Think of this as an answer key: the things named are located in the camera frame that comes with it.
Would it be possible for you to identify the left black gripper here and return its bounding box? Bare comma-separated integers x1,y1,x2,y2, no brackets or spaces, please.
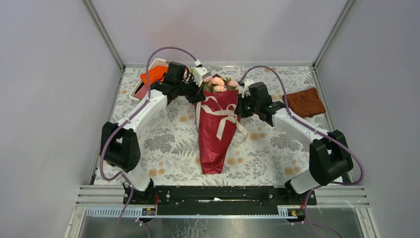
175,75,206,105

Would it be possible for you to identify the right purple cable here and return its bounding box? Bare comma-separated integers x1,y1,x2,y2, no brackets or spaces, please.
238,65,365,238

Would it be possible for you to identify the dark red wrapping paper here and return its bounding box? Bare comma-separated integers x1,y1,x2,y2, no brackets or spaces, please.
198,90,239,175

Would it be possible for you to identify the cream printed ribbon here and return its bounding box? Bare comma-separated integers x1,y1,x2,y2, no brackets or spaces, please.
196,96,248,147

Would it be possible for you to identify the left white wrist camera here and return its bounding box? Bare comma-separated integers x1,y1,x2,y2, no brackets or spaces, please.
192,66,211,87

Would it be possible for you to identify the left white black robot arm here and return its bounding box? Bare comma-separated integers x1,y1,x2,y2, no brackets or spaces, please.
100,61,211,204

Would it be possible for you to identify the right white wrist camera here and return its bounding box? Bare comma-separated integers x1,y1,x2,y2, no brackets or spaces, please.
239,78,255,98

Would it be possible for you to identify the pink paper sheet in basket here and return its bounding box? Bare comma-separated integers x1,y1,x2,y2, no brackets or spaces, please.
134,83,149,100

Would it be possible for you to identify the pink fake flower bunch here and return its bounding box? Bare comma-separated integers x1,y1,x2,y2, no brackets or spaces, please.
182,68,240,95

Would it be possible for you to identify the white plastic basket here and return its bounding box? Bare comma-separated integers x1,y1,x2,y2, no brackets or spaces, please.
129,58,168,101

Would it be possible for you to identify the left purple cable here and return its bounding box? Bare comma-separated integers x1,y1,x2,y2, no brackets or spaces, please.
99,46,202,238

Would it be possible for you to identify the purple cable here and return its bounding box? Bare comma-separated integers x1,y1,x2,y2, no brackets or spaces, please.
99,46,202,238
238,65,365,238

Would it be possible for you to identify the floral patterned table mat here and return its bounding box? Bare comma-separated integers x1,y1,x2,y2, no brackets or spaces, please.
111,66,315,185

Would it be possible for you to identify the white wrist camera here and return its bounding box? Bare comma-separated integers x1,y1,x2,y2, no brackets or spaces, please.
192,66,211,87
239,78,255,98

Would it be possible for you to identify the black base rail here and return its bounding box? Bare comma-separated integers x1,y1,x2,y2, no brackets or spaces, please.
123,185,317,216

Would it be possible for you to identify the brown folded cloth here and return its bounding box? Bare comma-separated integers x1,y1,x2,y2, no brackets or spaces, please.
282,87,326,118

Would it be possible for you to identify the orange folded cloth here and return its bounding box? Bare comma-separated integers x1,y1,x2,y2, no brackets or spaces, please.
149,65,168,85

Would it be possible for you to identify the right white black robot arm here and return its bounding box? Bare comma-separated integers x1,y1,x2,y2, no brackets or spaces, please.
235,79,354,204

